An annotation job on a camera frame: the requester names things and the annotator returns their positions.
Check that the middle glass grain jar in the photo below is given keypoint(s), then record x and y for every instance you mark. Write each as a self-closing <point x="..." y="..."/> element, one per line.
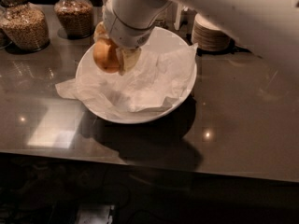
<point x="75" y="16"/>

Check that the glass jar at edge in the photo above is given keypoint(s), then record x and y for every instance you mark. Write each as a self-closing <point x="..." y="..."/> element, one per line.
<point x="4" y="39"/>

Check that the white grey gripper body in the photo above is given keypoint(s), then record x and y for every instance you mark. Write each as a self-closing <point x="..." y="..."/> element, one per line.
<point x="126" y="35"/>

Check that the orange fruit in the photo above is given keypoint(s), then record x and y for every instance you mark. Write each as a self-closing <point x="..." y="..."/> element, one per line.
<point x="105" y="57"/>

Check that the white upright stand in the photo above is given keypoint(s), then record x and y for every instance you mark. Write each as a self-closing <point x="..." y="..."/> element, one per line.
<point x="181" y="16"/>

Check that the white crumpled paper liner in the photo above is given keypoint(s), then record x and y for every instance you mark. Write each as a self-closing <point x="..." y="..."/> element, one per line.
<point x="146" y="81"/>

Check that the left glass cereal jar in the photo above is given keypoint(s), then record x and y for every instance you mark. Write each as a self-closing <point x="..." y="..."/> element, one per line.
<point x="26" y="26"/>

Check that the tall stack paper bowls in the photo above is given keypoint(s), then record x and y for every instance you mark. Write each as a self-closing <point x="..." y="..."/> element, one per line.
<point x="208" y="36"/>

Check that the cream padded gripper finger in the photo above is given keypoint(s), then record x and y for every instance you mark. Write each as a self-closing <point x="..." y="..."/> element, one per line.
<point x="127" y="59"/>
<point x="100" y="32"/>

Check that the large white bowl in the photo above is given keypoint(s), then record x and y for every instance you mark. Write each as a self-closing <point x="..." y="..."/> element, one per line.
<point x="174" y="44"/>

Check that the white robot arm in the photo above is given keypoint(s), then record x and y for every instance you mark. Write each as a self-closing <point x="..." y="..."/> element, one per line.
<point x="268" y="28"/>

